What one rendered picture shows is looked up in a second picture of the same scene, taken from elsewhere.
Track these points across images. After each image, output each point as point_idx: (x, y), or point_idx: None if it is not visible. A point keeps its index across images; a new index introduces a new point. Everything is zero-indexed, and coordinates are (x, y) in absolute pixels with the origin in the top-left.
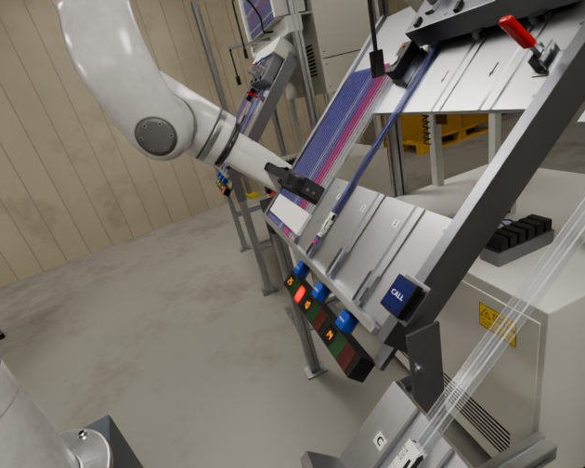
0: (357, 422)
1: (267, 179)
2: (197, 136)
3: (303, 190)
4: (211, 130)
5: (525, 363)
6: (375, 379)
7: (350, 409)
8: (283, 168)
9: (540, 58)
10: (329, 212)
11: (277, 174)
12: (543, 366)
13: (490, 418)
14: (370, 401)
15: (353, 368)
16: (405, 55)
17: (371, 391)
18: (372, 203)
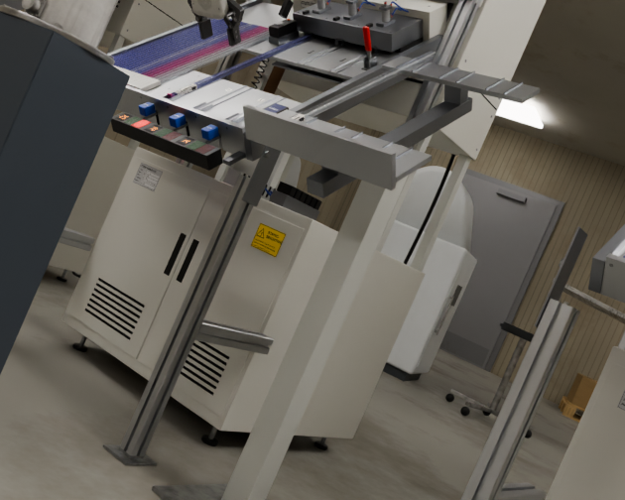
0: (33, 369)
1: (224, 4)
2: None
3: (234, 30)
4: None
5: (278, 269)
6: (54, 356)
7: (22, 360)
8: (230, 8)
9: (369, 60)
10: (186, 85)
11: (235, 5)
12: (292, 267)
13: (213, 351)
14: (49, 365)
15: (212, 152)
16: (288, 25)
17: (50, 360)
18: (239, 89)
